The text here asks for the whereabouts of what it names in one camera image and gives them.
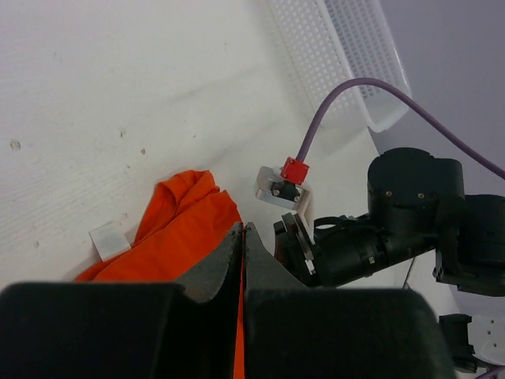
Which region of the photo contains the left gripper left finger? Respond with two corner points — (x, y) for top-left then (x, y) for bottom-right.
(1, 224), (243, 378)

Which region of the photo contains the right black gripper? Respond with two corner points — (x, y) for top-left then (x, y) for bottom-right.
(274, 148), (465, 287)

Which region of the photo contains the orange t shirt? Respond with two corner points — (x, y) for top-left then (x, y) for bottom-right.
(74, 169), (248, 379)

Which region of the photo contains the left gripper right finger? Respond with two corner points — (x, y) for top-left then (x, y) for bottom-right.
(243, 223), (455, 378)

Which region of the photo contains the white plastic basket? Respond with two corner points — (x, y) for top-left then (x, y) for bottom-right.
(267, 0), (411, 133)

